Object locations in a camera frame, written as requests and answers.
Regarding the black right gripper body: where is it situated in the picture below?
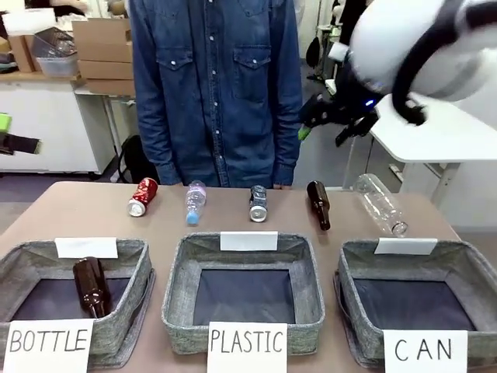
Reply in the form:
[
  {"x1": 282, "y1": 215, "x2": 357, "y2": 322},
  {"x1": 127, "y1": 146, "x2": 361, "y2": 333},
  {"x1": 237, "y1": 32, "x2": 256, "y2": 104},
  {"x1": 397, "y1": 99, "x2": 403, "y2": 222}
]
[{"x1": 328, "y1": 58, "x2": 380, "y2": 127}]

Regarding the brown glass bottle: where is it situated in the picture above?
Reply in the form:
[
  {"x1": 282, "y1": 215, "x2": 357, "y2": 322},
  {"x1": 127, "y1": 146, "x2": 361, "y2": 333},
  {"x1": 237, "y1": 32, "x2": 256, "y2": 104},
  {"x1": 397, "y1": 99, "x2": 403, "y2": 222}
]
[
  {"x1": 306, "y1": 180, "x2": 332, "y2": 232},
  {"x1": 72, "y1": 256, "x2": 114, "y2": 319}
]

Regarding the large clear plastic bottle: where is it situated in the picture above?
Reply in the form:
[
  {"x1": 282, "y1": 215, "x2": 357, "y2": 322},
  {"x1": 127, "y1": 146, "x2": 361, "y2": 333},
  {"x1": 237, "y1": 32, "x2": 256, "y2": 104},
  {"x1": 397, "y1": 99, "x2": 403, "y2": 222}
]
[{"x1": 352, "y1": 173, "x2": 410, "y2": 239}]

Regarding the dark crushed can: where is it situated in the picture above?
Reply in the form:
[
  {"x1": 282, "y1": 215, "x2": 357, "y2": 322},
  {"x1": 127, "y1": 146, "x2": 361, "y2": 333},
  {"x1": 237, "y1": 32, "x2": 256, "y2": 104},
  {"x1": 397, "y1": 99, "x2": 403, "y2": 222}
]
[{"x1": 248, "y1": 184, "x2": 270, "y2": 224}]

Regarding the red soda can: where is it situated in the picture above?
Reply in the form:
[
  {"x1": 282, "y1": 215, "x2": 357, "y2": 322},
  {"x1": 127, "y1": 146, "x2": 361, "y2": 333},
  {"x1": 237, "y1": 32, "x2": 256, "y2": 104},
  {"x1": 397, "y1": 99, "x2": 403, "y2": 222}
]
[{"x1": 127, "y1": 177, "x2": 160, "y2": 218}]

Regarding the small blue-capped plastic bottle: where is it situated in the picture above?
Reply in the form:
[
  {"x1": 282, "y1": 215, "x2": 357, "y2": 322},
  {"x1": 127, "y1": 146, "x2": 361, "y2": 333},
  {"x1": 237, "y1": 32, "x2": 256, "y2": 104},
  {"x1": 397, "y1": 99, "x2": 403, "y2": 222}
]
[{"x1": 184, "y1": 180, "x2": 209, "y2": 227}]

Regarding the grey basket labelled can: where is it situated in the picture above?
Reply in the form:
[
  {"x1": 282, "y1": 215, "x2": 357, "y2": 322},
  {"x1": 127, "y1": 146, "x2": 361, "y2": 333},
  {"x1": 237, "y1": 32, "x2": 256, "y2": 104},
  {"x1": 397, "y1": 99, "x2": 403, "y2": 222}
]
[{"x1": 332, "y1": 238, "x2": 497, "y2": 368}]

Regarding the grey basket labelled bottle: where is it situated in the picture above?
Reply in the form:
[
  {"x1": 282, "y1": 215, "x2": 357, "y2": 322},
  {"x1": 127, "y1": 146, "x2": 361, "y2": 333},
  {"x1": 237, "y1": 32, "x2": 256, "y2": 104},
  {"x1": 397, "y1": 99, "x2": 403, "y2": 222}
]
[{"x1": 0, "y1": 238, "x2": 157, "y2": 368}]

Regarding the grey basket labelled plastic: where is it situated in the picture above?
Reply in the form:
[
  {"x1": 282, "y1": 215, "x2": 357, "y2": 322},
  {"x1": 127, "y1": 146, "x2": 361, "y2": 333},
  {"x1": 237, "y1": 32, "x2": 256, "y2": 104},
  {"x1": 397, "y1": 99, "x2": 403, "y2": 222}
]
[{"x1": 161, "y1": 232, "x2": 327, "y2": 356}]

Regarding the white paper label CAN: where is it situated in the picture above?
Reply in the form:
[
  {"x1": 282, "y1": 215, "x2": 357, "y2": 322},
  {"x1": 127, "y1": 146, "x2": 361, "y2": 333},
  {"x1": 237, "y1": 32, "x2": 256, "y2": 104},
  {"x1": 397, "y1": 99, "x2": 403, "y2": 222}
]
[{"x1": 382, "y1": 329, "x2": 469, "y2": 373}]

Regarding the white cabinet with wooden top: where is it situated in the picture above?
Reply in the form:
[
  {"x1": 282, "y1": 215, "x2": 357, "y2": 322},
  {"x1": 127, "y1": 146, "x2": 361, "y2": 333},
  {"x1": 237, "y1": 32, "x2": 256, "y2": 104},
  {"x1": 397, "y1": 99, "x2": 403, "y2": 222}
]
[{"x1": 0, "y1": 71, "x2": 106, "y2": 175}]

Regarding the small cardboard box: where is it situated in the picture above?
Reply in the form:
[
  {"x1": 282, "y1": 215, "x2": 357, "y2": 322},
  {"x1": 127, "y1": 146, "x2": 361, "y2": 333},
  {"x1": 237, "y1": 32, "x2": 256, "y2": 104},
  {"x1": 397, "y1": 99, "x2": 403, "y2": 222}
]
[{"x1": 7, "y1": 33, "x2": 43, "y2": 74}]

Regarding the white desk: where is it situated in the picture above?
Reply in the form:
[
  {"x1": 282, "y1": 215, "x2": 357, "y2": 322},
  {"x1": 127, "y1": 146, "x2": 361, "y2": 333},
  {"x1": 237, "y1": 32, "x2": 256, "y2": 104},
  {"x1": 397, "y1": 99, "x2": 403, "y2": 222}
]
[{"x1": 341, "y1": 92, "x2": 497, "y2": 226}]

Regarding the clear plastic storage bin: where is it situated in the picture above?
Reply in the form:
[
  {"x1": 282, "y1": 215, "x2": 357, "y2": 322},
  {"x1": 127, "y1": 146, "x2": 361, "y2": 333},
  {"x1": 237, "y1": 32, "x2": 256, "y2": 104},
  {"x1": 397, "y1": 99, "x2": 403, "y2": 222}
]
[{"x1": 30, "y1": 26, "x2": 81, "y2": 78}]

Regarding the white side table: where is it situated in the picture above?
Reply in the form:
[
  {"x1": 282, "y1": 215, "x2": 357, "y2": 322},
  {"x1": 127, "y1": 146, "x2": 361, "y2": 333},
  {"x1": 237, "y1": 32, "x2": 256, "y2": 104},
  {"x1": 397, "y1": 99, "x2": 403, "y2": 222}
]
[{"x1": 72, "y1": 85, "x2": 137, "y2": 159}]

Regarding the person in denim shirt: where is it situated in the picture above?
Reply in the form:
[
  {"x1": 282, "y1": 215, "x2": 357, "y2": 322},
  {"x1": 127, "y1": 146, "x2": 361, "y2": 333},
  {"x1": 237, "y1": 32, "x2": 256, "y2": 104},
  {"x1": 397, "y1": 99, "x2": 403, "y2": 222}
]
[{"x1": 127, "y1": 0, "x2": 304, "y2": 190}]

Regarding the white foam block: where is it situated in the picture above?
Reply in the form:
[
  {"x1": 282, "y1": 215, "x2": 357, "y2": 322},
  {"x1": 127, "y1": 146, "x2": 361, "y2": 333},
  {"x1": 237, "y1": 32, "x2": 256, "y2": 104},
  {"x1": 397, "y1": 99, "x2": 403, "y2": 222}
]
[{"x1": 0, "y1": 7, "x2": 57, "y2": 37}]

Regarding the flat cardboard box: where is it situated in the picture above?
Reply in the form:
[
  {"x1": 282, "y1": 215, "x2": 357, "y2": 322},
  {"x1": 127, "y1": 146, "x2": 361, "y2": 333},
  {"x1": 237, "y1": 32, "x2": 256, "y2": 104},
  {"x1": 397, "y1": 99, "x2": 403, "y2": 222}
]
[
  {"x1": 76, "y1": 59, "x2": 136, "y2": 82},
  {"x1": 84, "y1": 78, "x2": 137, "y2": 97}
]

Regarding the black backpack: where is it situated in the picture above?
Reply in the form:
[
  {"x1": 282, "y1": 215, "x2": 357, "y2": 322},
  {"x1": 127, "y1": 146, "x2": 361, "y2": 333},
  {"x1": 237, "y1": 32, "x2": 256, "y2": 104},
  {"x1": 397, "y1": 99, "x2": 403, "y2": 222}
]
[{"x1": 116, "y1": 134, "x2": 161, "y2": 184}]

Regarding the blank white card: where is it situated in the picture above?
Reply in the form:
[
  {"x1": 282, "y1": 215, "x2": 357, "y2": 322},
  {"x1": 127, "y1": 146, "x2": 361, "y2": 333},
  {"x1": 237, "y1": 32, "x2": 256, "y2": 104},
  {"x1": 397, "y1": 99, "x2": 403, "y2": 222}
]
[
  {"x1": 54, "y1": 236, "x2": 119, "y2": 260},
  {"x1": 374, "y1": 237, "x2": 439, "y2": 256},
  {"x1": 219, "y1": 230, "x2": 280, "y2": 252}
]

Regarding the large cardboard box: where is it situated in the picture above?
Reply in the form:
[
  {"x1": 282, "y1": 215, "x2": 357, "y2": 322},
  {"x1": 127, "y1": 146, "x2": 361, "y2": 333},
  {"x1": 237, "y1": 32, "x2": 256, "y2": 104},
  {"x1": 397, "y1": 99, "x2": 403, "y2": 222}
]
[{"x1": 71, "y1": 18, "x2": 134, "y2": 64}]

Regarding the white paper label BOTTLE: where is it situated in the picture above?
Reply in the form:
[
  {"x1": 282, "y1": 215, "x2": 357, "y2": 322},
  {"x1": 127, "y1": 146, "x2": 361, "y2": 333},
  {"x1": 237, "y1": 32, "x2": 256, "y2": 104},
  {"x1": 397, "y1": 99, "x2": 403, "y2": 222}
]
[{"x1": 0, "y1": 319, "x2": 96, "y2": 373}]

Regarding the white paper label PLASTIC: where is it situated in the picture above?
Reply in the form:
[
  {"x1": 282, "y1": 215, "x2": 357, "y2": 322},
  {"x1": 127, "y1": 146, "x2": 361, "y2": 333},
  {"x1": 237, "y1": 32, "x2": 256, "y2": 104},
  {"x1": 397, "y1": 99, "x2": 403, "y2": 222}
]
[{"x1": 206, "y1": 321, "x2": 290, "y2": 373}]

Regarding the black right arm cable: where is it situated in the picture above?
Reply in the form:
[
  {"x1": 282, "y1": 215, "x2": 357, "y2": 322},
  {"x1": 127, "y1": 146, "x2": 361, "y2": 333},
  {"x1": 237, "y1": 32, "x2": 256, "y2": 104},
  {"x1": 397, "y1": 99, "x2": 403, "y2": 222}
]
[{"x1": 391, "y1": 0, "x2": 488, "y2": 127}]

